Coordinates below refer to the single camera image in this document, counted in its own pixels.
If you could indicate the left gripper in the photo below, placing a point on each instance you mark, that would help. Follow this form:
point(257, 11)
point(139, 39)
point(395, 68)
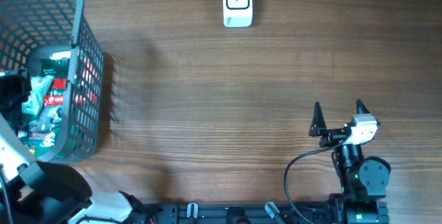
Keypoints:
point(25, 86)

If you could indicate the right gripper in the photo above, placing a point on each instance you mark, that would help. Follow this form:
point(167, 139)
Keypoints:
point(318, 128)

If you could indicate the light green wipes packet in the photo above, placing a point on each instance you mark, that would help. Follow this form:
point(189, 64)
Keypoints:
point(40, 86)

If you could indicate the green 3M gloves packet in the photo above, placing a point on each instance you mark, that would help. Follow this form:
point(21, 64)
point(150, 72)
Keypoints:
point(44, 128)

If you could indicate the pink Kleenex tissue pack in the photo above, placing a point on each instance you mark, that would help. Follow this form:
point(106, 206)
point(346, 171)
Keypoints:
point(88, 77)

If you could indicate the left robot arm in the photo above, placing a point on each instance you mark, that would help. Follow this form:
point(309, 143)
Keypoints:
point(34, 191)

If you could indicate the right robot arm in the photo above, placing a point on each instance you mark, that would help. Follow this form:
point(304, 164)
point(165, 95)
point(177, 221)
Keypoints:
point(363, 180)

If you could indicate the white barcode scanner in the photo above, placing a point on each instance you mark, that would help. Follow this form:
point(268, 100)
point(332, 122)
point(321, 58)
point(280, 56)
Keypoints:
point(237, 13)

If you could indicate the white green flat box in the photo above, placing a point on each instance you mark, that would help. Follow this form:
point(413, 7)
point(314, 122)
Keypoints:
point(60, 55)

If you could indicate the grey plastic shopping basket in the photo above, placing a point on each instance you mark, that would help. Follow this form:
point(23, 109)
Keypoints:
point(53, 37)

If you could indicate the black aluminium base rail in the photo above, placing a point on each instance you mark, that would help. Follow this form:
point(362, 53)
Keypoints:
point(310, 212)

